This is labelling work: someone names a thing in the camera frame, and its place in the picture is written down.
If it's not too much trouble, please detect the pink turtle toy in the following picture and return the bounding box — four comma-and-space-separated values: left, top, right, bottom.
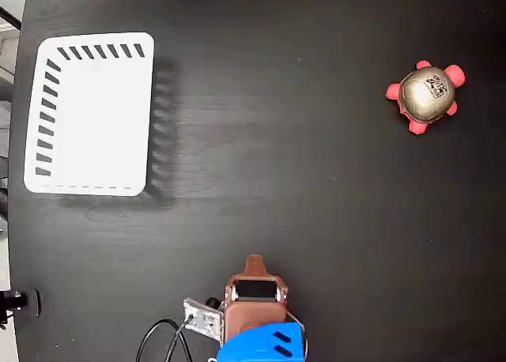
385, 60, 466, 135

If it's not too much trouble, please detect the white plastic basket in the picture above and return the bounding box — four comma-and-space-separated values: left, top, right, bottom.
23, 32, 156, 198

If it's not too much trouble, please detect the black table clamp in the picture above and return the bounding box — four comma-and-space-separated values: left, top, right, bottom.
0, 288, 43, 319

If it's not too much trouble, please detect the black diagonal rod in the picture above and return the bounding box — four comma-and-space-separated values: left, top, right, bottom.
0, 5, 23, 31

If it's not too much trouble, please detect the red white black servo wire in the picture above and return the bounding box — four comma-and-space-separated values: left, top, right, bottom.
286, 310, 310, 357

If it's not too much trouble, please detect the black camera cable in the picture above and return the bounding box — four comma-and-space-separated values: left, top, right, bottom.
135, 314, 195, 362

